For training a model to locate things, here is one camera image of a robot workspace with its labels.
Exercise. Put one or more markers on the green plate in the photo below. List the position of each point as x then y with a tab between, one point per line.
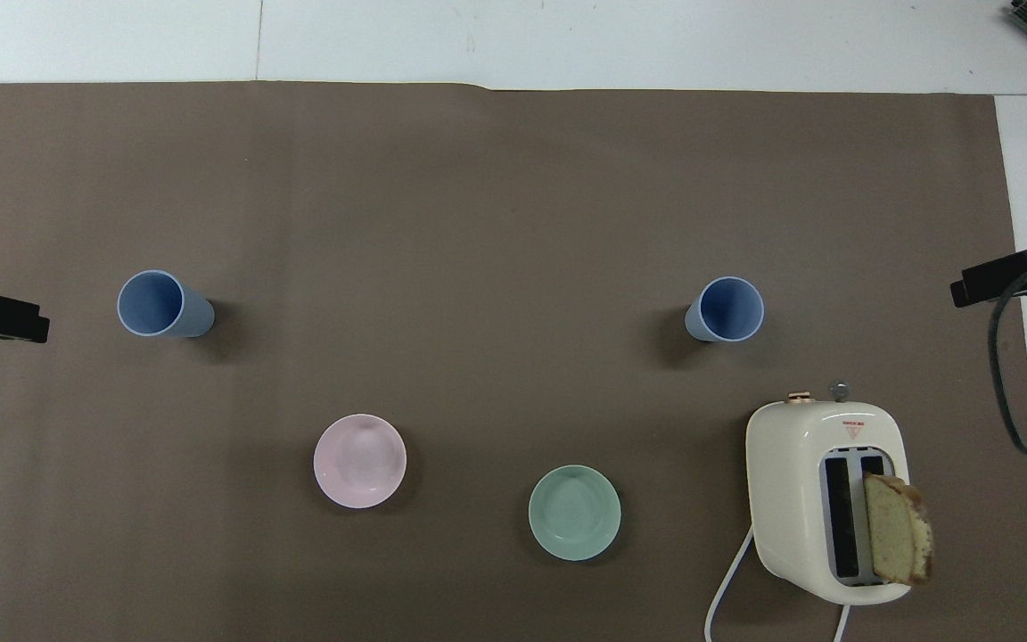
574	513

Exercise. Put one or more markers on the cream white toaster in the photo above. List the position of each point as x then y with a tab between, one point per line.
794	481

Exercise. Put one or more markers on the pink bowl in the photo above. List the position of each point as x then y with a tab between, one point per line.
359	461

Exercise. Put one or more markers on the slice of bread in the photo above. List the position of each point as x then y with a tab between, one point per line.
895	530

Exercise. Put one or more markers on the blue plastic cup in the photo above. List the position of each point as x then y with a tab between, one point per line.
727	308
152	303

